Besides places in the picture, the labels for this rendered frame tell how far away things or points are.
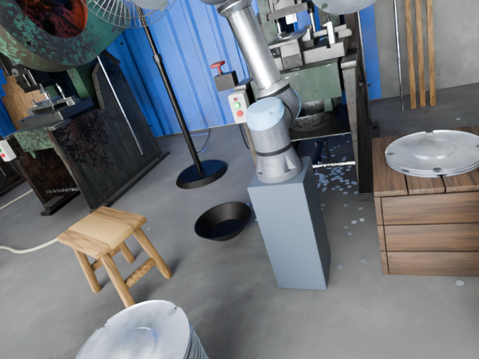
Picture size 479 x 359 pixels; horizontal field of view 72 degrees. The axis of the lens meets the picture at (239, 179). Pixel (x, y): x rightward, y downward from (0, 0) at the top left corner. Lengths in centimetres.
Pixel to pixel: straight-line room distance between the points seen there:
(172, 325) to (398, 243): 75
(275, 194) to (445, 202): 49
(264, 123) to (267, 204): 26
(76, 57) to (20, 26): 33
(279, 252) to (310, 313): 23
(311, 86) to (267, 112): 59
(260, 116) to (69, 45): 160
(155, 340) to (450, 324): 82
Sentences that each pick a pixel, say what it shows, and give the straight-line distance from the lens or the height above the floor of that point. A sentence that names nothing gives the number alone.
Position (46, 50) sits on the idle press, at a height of 105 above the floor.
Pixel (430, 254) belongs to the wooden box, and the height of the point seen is 10.
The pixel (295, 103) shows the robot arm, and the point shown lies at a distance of 113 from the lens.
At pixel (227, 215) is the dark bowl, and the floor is 2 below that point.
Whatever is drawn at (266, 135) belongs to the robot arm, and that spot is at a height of 60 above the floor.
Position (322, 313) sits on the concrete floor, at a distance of 122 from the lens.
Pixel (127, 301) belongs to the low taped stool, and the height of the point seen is 6.
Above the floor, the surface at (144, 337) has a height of 34.
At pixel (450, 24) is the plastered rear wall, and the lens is 294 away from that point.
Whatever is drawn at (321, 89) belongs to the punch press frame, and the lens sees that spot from 154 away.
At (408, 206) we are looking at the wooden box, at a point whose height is 29.
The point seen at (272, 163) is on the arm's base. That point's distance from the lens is 101.
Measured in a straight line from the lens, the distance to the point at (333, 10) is 137.
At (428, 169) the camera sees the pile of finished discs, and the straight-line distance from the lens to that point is 115.
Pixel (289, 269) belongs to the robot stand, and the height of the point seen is 10.
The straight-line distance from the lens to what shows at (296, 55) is 158.
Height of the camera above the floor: 94
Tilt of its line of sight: 26 degrees down
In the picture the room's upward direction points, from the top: 18 degrees counter-clockwise
